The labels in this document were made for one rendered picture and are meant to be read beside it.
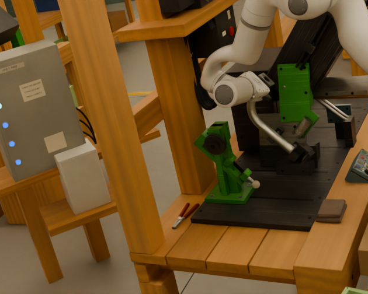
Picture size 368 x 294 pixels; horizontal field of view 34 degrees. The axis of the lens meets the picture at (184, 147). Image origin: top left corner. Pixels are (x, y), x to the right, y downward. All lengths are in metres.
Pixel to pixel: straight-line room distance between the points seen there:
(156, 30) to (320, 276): 0.89
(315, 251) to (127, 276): 1.87
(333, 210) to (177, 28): 0.74
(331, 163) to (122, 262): 1.74
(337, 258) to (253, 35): 0.67
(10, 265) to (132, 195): 2.24
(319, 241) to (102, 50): 0.84
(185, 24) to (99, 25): 0.31
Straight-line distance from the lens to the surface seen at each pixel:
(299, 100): 2.22
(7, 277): 3.93
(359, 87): 2.31
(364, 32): 1.58
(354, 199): 2.05
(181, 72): 2.12
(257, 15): 1.71
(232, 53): 1.80
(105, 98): 1.76
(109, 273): 3.61
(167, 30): 1.93
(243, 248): 1.91
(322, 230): 1.90
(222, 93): 1.84
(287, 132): 2.27
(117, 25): 8.85
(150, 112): 2.11
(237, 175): 2.10
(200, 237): 2.01
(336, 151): 2.37
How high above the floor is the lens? 1.92
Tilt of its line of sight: 23 degrees down
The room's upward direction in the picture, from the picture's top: 13 degrees counter-clockwise
